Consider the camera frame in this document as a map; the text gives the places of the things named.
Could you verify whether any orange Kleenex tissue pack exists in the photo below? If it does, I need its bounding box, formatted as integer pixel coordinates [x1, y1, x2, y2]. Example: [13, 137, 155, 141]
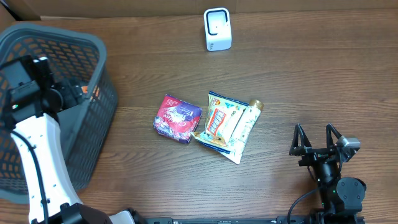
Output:
[80, 85, 100, 100]

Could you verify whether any red purple pad pack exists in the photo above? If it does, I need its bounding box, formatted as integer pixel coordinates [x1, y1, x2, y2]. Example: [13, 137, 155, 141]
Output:
[153, 95, 202, 144]

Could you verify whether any yellow snack bag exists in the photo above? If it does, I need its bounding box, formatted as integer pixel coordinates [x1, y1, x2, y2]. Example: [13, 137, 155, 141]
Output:
[191, 91, 248, 154]

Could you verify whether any white barcode scanner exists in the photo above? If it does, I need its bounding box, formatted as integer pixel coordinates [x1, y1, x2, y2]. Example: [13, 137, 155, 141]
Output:
[203, 7, 232, 52]

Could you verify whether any grey plastic basket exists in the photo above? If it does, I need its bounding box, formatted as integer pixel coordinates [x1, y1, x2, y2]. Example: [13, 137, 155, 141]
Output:
[1, 23, 118, 203]

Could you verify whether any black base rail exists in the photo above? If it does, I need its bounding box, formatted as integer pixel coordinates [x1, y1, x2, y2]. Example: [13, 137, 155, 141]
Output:
[146, 216, 365, 224]

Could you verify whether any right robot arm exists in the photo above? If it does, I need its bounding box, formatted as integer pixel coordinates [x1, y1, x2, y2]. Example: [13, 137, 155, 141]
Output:
[285, 124, 367, 223]

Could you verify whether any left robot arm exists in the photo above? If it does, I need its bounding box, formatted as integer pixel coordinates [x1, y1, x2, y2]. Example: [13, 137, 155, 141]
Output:
[1, 55, 143, 224]

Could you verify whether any white tube gold cap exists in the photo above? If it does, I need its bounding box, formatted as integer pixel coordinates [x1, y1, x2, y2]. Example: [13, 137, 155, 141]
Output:
[226, 100, 264, 164]

